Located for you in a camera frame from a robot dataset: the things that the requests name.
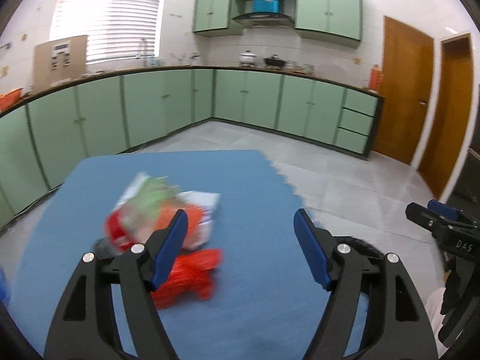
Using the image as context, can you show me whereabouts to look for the white cloth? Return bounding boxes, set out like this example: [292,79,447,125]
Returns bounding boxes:
[427,288,446,343]

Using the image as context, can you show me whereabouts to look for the green lower kitchen cabinets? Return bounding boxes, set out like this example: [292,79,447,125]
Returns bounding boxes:
[0,65,385,230]

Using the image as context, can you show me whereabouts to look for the white window blinds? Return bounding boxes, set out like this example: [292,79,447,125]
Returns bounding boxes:
[50,0,168,65]

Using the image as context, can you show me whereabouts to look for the range hood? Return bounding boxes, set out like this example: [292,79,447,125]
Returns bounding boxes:
[230,12,295,29]

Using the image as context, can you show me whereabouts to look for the orange basin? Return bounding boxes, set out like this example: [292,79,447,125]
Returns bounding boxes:
[0,88,24,110]

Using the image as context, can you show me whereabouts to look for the blue mat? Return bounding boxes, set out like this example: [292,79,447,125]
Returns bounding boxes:
[9,150,370,360]

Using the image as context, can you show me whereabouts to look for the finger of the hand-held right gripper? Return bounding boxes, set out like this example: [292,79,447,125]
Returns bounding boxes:
[427,199,479,229]
[406,202,449,234]

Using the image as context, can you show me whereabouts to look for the green and white packet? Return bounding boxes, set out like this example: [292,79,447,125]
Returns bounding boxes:
[114,172,181,234]

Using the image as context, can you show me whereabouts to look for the orange foam net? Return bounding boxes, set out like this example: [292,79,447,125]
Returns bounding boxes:
[152,203,225,310]

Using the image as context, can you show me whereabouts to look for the orange thermos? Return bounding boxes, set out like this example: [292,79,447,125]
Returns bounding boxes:
[369,64,384,91]

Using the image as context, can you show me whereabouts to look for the green upper kitchen cabinets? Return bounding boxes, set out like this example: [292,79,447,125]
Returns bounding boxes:
[192,0,363,44]

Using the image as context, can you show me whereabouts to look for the brown cardboard panel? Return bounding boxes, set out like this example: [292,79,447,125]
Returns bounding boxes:
[33,35,89,93]

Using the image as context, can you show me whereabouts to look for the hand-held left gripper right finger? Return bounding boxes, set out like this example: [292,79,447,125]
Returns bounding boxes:
[293,208,439,360]

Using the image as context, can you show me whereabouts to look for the wooden door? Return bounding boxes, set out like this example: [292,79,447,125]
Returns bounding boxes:
[417,33,474,200]
[374,15,436,166]

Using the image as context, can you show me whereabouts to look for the green kitchen cabinets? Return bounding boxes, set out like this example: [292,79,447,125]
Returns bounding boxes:
[0,65,385,230]
[192,0,363,44]

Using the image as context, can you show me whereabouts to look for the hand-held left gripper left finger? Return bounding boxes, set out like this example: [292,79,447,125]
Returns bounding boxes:
[44,209,189,360]

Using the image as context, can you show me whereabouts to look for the blue box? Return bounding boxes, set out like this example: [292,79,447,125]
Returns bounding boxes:
[252,0,283,14]

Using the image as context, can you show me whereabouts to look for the clear plastic bottle red label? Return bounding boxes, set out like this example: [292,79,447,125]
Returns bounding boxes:
[94,209,151,260]

